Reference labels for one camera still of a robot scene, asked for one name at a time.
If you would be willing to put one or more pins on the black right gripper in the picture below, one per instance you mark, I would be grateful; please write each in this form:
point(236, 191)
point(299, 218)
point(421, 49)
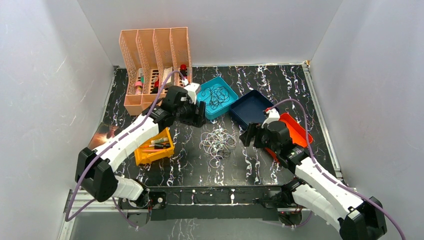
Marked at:
point(253, 129)

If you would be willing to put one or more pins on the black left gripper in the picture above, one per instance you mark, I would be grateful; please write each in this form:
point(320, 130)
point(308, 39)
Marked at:
point(200, 113)

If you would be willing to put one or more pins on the dark blue plastic tray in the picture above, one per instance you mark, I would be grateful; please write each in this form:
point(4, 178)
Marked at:
point(249, 109)

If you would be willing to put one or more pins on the teal plastic tray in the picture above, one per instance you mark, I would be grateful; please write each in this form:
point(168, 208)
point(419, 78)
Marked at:
point(218, 96)

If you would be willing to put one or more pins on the yellow plastic parts bin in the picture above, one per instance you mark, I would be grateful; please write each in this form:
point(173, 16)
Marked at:
point(156, 148)

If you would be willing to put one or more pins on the orange plastic tray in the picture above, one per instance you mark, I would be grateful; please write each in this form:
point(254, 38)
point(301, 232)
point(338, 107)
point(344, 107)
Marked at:
point(299, 135)

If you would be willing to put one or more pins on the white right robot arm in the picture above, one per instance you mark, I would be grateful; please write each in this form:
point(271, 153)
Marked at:
point(315, 188)

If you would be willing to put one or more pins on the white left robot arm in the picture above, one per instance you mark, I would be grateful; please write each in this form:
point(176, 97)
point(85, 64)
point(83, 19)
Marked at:
point(95, 171)

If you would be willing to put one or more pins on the small white box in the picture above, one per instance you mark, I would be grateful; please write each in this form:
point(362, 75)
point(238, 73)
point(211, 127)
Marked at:
point(168, 81)

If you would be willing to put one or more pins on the red capped black bottle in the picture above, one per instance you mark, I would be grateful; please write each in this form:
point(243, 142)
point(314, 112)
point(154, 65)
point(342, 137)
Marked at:
point(184, 71)

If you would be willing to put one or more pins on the pink tape roll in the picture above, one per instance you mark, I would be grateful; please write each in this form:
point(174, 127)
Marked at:
point(138, 87)

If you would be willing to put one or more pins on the peach plastic file organizer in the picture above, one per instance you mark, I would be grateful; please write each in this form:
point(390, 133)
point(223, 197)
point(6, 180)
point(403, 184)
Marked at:
point(146, 53)

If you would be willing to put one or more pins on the dark book with sunset cover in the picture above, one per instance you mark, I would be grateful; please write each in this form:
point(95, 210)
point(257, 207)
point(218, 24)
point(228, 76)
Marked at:
point(104, 133)

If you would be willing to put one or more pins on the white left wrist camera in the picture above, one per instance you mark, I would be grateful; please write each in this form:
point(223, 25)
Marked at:
point(192, 90)

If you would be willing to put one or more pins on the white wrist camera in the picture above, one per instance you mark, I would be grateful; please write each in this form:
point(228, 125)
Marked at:
point(192, 90)
point(271, 115)

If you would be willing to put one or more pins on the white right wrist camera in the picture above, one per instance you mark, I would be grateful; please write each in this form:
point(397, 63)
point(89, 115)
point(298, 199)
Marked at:
point(271, 115)

